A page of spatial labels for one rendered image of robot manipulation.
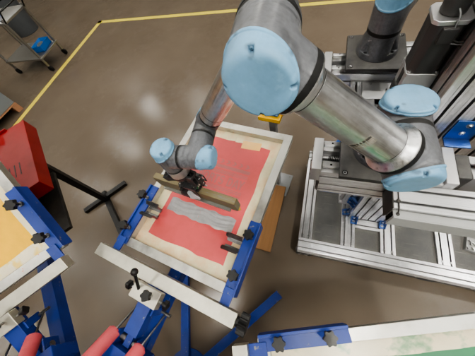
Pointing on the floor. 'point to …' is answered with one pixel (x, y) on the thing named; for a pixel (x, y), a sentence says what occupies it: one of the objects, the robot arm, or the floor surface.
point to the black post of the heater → (92, 193)
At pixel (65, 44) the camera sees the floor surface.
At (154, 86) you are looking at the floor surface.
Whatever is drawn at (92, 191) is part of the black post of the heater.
